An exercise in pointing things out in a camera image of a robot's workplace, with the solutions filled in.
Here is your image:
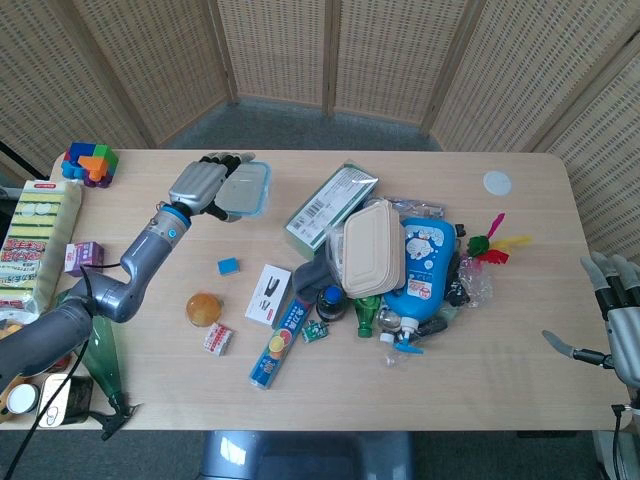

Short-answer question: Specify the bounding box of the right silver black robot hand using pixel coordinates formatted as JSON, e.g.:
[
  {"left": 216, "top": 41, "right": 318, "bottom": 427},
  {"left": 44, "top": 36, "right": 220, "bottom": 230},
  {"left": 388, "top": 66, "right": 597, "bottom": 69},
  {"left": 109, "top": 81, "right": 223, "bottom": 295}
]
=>
[{"left": 542, "top": 252, "right": 640, "bottom": 389}]

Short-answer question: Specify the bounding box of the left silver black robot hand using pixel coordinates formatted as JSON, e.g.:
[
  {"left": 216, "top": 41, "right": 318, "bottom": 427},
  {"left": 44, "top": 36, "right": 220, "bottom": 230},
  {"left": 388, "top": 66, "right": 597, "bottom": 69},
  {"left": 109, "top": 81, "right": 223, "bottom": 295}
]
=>
[{"left": 168, "top": 152, "right": 256, "bottom": 222}]

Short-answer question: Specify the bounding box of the clear container with blue lid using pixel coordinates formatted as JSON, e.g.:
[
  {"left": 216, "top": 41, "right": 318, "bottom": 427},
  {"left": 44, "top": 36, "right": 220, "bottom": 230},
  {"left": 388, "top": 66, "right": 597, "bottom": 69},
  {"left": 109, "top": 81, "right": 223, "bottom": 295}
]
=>
[{"left": 214, "top": 160, "right": 274, "bottom": 221}]

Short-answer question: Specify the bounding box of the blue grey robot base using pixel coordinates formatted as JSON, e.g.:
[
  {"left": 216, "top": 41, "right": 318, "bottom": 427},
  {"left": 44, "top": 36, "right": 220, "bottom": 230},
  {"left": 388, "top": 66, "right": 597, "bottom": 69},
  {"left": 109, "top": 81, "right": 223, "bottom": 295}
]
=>
[{"left": 199, "top": 429, "right": 416, "bottom": 480}]

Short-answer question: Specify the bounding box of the green white barcode box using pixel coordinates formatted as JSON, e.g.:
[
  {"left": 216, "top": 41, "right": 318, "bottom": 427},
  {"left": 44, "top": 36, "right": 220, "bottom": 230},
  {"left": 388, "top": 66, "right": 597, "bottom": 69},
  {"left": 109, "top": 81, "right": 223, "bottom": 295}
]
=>
[{"left": 283, "top": 162, "right": 380, "bottom": 260}]

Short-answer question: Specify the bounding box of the white stapler box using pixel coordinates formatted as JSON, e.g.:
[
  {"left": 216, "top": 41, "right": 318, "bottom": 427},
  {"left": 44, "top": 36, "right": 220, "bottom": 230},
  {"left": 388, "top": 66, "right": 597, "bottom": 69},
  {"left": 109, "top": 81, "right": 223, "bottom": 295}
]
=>
[{"left": 244, "top": 264, "right": 293, "bottom": 329}]

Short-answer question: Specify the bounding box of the small purple carton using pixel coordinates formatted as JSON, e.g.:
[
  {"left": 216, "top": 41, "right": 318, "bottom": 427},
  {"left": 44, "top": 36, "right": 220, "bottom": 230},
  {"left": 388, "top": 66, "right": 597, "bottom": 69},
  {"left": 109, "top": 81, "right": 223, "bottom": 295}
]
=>
[{"left": 64, "top": 241, "right": 105, "bottom": 278}]

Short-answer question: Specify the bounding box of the blue cling film box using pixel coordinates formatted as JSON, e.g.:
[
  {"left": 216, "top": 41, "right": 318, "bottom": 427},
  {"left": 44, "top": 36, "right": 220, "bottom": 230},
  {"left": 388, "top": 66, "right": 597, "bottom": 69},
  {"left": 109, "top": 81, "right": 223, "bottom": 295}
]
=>
[{"left": 248, "top": 297, "right": 312, "bottom": 390}]

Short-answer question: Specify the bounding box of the beige clamshell container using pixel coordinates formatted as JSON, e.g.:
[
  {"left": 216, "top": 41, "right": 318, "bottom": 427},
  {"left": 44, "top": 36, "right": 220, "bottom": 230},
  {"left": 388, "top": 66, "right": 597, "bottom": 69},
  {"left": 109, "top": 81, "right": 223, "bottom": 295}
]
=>
[{"left": 341, "top": 203, "right": 407, "bottom": 300}]

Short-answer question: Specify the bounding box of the colourful block puzzle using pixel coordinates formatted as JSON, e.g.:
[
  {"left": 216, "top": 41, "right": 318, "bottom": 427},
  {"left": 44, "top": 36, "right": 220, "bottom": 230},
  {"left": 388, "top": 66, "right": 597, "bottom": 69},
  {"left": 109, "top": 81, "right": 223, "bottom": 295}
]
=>
[{"left": 60, "top": 141, "right": 120, "bottom": 189}]

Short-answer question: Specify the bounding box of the orange jelly cup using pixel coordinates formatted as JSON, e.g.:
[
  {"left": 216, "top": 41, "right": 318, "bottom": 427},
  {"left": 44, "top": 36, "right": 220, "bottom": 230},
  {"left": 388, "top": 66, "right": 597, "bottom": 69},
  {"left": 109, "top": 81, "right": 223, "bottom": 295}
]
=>
[{"left": 186, "top": 292, "right": 224, "bottom": 329}]

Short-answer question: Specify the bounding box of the grey cloth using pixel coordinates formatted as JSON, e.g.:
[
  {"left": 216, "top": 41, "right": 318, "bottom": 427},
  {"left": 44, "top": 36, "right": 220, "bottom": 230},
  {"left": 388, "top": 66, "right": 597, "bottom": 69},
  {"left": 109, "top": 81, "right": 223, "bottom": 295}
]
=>
[{"left": 292, "top": 254, "right": 334, "bottom": 307}]

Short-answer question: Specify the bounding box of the white red snack packet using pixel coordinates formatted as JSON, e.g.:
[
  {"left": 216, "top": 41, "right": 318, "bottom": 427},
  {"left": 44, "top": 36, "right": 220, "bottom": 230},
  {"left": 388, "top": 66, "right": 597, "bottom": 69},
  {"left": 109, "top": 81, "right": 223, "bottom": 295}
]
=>
[{"left": 202, "top": 322, "right": 238, "bottom": 356}]

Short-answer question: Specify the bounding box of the woven wooden folding screen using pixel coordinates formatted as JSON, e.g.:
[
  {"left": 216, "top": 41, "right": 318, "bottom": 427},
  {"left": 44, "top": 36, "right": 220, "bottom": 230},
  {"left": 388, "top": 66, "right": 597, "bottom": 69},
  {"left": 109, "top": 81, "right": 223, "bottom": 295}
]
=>
[{"left": 0, "top": 0, "right": 640, "bottom": 261}]

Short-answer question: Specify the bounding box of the yellow green sponge pack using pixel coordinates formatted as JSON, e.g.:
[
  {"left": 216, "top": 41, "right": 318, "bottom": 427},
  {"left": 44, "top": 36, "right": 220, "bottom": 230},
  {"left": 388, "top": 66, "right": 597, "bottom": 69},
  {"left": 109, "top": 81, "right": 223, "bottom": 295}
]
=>
[{"left": 0, "top": 179, "right": 84, "bottom": 316}]

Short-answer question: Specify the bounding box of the green red yellow feather shuttlecock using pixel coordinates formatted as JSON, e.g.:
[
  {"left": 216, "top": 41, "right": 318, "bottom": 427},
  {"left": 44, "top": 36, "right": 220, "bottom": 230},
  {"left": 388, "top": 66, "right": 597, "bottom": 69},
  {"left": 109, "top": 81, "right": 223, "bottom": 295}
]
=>
[{"left": 467, "top": 212, "right": 535, "bottom": 266}]

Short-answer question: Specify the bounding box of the black plastic item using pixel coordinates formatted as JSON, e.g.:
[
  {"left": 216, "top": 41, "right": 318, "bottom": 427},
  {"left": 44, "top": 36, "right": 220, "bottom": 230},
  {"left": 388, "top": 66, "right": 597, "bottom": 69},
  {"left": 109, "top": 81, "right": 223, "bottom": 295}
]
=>
[
  {"left": 444, "top": 249, "right": 472, "bottom": 307},
  {"left": 414, "top": 317, "right": 446, "bottom": 337}
]

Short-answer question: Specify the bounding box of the black round jar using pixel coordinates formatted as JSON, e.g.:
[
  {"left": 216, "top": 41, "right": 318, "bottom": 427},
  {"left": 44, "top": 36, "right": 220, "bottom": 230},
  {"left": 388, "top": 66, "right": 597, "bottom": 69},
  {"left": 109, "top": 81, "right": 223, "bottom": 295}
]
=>
[{"left": 314, "top": 284, "right": 348, "bottom": 323}]

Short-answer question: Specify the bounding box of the small green candy packet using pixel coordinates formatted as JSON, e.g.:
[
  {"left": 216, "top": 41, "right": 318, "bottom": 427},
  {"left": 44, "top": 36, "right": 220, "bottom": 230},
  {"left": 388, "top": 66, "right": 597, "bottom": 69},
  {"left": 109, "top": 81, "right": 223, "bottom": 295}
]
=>
[{"left": 301, "top": 319, "right": 330, "bottom": 345}]

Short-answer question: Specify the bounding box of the dark green bottle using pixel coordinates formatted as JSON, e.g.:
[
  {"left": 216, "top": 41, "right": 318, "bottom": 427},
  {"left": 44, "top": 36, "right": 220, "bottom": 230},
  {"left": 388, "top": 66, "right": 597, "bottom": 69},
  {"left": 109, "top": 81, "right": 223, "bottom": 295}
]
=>
[{"left": 79, "top": 314, "right": 129, "bottom": 407}]

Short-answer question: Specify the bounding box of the white round disc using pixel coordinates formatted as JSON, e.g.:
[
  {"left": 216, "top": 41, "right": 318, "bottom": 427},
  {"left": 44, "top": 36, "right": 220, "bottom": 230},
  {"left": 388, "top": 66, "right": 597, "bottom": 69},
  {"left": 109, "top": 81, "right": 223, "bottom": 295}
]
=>
[{"left": 482, "top": 170, "right": 516, "bottom": 196}]

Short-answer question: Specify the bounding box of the green soda bottle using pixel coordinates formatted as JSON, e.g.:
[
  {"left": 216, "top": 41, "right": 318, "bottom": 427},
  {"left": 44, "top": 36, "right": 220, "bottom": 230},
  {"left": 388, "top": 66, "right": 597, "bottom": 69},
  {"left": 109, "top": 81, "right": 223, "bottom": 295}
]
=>
[{"left": 353, "top": 293, "right": 384, "bottom": 339}]

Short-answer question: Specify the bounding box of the blue cartoon pump bottle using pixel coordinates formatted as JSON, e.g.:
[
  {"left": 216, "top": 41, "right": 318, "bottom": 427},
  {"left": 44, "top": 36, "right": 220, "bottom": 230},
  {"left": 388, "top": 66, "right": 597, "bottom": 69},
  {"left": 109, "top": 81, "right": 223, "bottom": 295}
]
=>
[{"left": 383, "top": 216, "right": 459, "bottom": 357}]

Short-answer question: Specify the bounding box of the clear bottle with white cap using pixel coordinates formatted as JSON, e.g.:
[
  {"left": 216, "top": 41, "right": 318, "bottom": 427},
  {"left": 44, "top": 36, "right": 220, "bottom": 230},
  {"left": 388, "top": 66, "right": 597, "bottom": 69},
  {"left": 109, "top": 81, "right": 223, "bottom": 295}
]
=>
[{"left": 377, "top": 305, "right": 407, "bottom": 344}]

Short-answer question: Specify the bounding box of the bag of orange snacks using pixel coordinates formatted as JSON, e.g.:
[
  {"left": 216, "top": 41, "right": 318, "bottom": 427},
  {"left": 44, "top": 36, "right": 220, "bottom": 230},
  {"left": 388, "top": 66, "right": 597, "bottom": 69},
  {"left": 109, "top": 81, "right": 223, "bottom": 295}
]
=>
[{"left": 0, "top": 307, "right": 39, "bottom": 346}]

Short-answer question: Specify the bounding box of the black clamp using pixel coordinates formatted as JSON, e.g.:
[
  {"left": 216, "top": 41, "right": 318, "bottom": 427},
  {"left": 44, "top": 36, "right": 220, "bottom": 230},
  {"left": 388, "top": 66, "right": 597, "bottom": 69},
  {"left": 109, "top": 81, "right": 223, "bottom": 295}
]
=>
[{"left": 89, "top": 402, "right": 144, "bottom": 442}]

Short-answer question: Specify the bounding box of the jar with white lid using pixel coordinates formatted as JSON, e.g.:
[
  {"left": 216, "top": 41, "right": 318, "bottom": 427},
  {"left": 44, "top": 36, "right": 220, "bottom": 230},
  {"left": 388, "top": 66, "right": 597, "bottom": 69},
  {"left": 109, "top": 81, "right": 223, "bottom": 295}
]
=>
[{"left": 5, "top": 384, "right": 41, "bottom": 417}]

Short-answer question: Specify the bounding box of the thin black cable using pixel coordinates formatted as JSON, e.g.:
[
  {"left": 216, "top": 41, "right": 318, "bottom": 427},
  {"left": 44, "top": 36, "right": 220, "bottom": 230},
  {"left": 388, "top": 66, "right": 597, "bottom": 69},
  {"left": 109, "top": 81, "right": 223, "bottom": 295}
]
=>
[{"left": 610, "top": 402, "right": 632, "bottom": 480}]

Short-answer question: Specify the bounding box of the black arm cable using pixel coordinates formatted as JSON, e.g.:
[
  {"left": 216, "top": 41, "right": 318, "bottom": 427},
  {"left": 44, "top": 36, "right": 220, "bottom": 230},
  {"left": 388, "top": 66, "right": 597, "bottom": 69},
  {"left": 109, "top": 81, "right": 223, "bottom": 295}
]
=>
[{"left": 0, "top": 262, "right": 122, "bottom": 480}]

